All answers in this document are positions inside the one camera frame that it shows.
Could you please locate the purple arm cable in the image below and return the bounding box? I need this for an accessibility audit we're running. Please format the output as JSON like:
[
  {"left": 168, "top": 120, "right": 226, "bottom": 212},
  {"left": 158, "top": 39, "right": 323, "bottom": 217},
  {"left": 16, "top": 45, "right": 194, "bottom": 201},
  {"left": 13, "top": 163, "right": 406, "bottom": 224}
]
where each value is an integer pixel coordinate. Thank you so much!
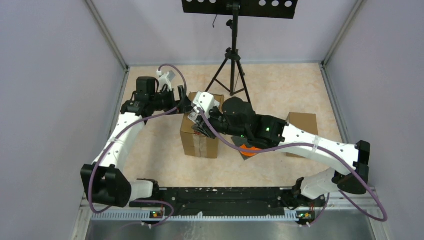
[
  {"left": 197, "top": 105, "right": 389, "bottom": 227},
  {"left": 86, "top": 63, "right": 188, "bottom": 229}
]

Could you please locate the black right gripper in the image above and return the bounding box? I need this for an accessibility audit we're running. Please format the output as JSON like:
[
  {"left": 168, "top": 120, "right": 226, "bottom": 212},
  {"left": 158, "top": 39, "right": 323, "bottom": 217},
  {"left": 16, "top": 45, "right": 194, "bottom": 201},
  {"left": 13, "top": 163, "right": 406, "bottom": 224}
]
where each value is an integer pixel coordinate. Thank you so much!
[{"left": 193, "top": 105, "right": 249, "bottom": 140}]

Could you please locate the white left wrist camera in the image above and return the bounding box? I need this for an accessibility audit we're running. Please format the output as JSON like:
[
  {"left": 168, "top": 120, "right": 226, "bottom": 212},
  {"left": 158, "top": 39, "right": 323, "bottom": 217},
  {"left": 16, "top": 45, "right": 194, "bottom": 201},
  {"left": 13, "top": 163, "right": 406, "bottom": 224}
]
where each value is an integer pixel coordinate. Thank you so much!
[{"left": 156, "top": 69, "right": 176, "bottom": 92}]

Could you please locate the large cardboard express box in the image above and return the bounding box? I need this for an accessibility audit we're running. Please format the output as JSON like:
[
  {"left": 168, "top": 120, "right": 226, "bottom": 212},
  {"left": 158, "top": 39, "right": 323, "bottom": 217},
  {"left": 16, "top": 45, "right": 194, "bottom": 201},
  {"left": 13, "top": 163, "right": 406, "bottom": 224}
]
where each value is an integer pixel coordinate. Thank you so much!
[{"left": 180, "top": 112, "right": 220, "bottom": 159}]

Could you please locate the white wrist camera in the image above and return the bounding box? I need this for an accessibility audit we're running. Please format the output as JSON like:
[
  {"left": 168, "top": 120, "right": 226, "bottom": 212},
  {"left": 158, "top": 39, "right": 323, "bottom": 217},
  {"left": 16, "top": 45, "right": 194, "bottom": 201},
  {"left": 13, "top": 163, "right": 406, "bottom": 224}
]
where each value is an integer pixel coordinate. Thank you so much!
[
  {"left": 191, "top": 91, "right": 221, "bottom": 116},
  {"left": 156, "top": 69, "right": 176, "bottom": 92}
]

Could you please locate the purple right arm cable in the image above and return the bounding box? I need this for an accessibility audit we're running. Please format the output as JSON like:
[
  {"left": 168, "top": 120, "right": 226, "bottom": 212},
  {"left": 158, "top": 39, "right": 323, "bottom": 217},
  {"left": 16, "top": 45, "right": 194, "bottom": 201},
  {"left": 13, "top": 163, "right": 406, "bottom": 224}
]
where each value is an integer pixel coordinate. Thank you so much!
[{"left": 197, "top": 105, "right": 389, "bottom": 227}]

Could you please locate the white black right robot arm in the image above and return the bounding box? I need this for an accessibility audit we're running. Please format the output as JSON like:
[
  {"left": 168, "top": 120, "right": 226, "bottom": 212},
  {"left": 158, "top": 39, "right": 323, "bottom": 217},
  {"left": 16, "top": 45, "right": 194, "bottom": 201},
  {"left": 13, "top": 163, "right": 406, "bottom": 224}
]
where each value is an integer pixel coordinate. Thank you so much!
[{"left": 192, "top": 92, "right": 371, "bottom": 206}]

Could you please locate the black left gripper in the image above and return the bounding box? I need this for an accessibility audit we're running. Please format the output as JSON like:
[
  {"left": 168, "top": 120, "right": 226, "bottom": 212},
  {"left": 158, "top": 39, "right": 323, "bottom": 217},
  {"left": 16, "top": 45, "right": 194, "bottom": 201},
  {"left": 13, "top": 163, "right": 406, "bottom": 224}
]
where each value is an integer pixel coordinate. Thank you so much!
[{"left": 149, "top": 85, "right": 197, "bottom": 115}]

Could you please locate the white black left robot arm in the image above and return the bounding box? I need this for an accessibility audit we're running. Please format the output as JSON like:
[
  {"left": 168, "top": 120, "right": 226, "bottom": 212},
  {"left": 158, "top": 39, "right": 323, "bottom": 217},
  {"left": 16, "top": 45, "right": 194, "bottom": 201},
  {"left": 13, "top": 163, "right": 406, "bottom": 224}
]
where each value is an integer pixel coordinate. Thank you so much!
[{"left": 80, "top": 75, "right": 192, "bottom": 208}]

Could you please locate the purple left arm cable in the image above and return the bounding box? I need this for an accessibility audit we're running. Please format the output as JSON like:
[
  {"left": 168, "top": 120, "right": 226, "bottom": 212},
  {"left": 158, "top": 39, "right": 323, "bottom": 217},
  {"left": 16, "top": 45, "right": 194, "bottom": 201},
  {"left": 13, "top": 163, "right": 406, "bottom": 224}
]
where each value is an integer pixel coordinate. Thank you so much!
[{"left": 86, "top": 63, "right": 188, "bottom": 229}]

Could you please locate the black perforated tripod tray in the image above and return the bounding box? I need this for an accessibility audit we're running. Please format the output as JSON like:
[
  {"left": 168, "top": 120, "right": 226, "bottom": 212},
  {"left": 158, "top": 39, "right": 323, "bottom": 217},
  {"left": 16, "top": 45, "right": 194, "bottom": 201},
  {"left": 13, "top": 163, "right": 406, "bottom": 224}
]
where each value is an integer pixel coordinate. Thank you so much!
[{"left": 181, "top": 0, "right": 298, "bottom": 19}]

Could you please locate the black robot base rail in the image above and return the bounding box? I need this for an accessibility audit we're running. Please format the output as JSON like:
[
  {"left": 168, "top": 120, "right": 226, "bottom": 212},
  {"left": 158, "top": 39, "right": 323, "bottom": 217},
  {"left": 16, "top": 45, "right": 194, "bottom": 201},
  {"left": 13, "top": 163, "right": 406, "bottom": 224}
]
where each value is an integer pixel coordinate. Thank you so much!
[{"left": 129, "top": 187, "right": 326, "bottom": 218}]

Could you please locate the white shipping label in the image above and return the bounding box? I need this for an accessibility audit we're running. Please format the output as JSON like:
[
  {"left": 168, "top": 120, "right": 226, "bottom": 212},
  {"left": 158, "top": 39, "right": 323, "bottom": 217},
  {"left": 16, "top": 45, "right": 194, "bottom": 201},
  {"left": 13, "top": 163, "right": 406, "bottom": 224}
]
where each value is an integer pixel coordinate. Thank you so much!
[{"left": 187, "top": 100, "right": 221, "bottom": 124}]

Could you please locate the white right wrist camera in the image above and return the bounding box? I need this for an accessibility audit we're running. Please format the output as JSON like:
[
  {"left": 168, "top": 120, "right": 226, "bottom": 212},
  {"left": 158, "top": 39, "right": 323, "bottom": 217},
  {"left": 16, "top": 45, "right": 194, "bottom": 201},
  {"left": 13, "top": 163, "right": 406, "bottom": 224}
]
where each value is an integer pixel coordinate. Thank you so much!
[{"left": 191, "top": 91, "right": 221, "bottom": 116}]

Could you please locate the black tripod stand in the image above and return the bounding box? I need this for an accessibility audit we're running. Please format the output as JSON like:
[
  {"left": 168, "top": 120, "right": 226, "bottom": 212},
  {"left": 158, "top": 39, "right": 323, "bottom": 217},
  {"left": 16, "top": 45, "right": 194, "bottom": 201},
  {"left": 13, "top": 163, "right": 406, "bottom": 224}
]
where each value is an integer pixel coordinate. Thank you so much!
[{"left": 205, "top": 0, "right": 252, "bottom": 104}]

